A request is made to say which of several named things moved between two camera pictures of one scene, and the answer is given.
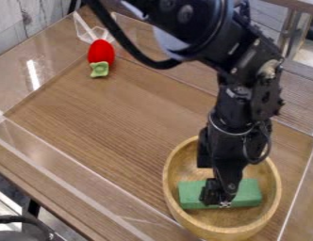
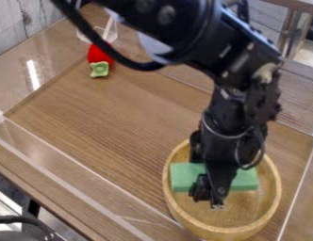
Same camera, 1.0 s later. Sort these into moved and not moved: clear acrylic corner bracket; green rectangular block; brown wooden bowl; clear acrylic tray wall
Moved: clear acrylic corner bracket; green rectangular block
Not moved: clear acrylic tray wall; brown wooden bowl
